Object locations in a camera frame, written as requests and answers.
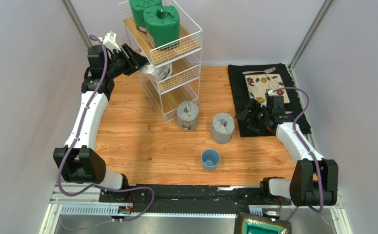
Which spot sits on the black cloth placemat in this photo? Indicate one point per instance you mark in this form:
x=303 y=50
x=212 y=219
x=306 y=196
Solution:
x=241 y=96

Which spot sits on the green toilet paper roll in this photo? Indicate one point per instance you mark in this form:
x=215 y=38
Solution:
x=162 y=24
x=138 y=7

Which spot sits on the grey toilet paper roll back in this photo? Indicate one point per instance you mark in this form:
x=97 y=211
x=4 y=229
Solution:
x=187 y=116

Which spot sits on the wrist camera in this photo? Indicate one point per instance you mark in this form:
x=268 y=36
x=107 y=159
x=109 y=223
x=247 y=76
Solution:
x=109 y=41
x=271 y=93

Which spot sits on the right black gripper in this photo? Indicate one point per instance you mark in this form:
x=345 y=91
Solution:
x=251 y=114

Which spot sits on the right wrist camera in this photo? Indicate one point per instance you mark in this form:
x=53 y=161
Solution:
x=271 y=93

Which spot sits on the grey toilet paper roll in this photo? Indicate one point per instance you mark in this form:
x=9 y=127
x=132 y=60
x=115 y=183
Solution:
x=223 y=127
x=187 y=116

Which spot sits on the teal glazed square dish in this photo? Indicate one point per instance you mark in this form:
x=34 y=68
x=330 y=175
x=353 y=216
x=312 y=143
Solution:
x=254 y=224

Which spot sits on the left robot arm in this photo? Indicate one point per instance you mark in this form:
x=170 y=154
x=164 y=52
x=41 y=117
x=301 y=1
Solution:
x=77 y=160

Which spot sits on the white toilet paper roll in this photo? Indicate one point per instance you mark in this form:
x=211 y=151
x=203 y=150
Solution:
x=156 y=74

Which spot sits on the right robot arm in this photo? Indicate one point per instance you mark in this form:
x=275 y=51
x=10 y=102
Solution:
x=315 y=179

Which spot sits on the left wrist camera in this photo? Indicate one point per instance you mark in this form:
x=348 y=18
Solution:
x=109 y=41

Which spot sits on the blue plastic cup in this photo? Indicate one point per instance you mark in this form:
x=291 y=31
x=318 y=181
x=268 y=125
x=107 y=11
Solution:
x=210 y=159

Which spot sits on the floral square plate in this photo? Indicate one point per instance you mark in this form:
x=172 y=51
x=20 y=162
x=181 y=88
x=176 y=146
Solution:
x=259 y=84

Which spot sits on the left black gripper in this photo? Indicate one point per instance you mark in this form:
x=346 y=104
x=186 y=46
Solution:
x=140 y=59

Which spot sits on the silver fork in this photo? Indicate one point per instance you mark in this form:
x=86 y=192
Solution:
x=266 y=71

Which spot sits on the white wire shelf rack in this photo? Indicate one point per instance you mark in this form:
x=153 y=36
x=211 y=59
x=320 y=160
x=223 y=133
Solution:
x=184 y=55

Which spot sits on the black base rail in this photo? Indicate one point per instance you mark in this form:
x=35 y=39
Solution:
x=195 y=199

